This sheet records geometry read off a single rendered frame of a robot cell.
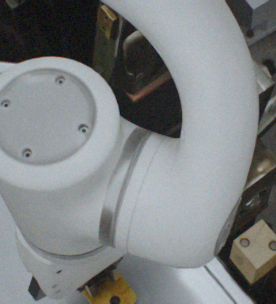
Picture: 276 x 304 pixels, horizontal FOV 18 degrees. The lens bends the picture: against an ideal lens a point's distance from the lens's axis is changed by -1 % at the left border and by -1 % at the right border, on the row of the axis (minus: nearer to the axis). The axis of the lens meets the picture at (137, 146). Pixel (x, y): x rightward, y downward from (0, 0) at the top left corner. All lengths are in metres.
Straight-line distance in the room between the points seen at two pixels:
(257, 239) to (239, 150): 0.28
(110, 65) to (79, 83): 0.38
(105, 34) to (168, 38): 0.38
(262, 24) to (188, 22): 0.80
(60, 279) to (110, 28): 0.27
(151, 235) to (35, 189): 0.08
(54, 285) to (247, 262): 0.18
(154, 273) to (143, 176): 0.32
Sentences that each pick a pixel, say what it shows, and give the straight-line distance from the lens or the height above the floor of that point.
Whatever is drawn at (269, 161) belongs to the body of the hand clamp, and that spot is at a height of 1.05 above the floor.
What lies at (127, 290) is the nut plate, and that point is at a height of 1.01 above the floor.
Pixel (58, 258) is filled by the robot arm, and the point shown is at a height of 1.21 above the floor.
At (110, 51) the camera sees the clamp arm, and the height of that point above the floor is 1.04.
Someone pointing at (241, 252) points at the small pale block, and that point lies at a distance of 0.75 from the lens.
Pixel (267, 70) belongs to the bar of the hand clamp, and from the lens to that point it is 0.66.
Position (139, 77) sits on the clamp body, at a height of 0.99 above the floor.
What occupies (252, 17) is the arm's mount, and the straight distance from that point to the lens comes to 1.19.
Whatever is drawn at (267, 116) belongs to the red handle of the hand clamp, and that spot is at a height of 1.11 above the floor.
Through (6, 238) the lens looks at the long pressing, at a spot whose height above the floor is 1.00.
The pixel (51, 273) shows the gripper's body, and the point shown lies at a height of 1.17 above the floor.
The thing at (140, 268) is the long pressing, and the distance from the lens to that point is 0.81.
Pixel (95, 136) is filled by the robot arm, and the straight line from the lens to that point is 0.47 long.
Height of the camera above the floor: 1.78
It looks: 66 degrees down
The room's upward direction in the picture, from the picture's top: 5 degrees counter-clockwise
